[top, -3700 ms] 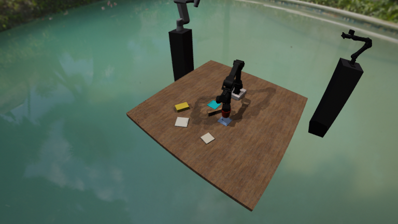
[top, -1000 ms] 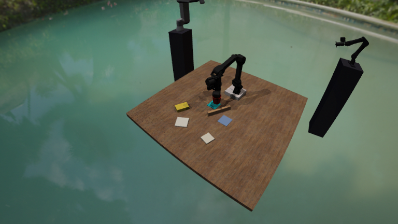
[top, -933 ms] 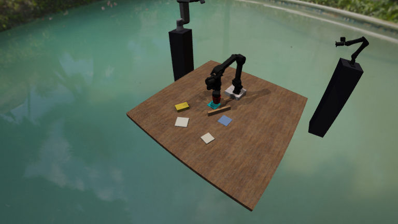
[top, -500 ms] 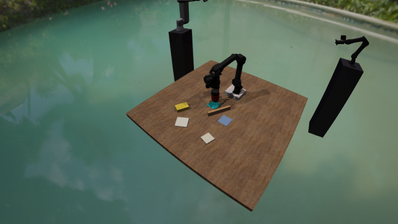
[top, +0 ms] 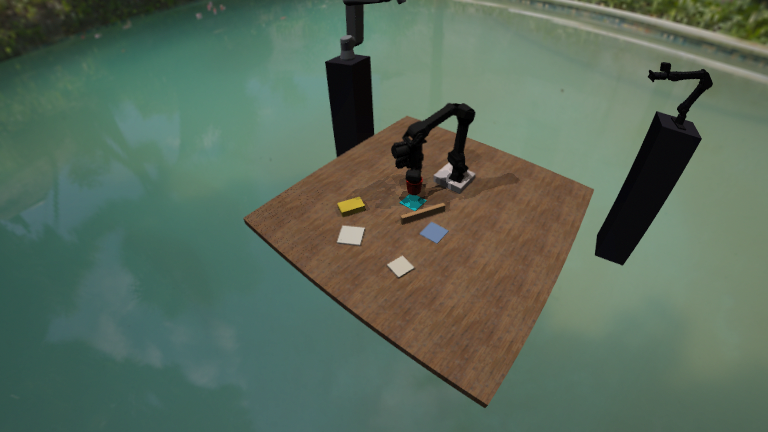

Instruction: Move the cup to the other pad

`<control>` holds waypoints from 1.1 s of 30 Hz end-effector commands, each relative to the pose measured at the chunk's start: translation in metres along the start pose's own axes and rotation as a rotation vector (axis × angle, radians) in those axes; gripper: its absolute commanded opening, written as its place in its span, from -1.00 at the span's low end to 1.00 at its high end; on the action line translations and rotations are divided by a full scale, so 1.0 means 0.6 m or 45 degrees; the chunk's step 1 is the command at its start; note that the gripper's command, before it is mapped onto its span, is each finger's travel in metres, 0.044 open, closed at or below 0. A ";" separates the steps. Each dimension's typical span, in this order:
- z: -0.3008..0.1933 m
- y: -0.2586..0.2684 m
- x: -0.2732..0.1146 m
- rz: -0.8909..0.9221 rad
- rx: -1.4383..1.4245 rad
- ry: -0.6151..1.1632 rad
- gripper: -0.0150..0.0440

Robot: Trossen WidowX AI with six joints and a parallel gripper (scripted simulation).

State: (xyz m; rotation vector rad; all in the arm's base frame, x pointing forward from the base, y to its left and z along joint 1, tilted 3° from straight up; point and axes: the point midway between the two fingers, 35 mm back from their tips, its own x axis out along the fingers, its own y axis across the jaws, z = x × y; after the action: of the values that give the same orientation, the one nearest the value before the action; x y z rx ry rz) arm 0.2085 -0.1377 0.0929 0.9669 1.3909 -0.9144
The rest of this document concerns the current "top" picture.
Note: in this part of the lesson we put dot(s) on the beige flat square tile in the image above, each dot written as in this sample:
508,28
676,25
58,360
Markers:
400,266

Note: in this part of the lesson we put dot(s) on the white flat square tile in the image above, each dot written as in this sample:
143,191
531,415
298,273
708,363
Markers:
351,235

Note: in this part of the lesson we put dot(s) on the light wooden beam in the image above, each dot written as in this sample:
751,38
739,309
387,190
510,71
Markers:
423,213

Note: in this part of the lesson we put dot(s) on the yellow rectangular block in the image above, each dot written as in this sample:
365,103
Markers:
351,206

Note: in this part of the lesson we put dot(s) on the dark red translucent cup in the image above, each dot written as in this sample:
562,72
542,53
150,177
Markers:
414,188

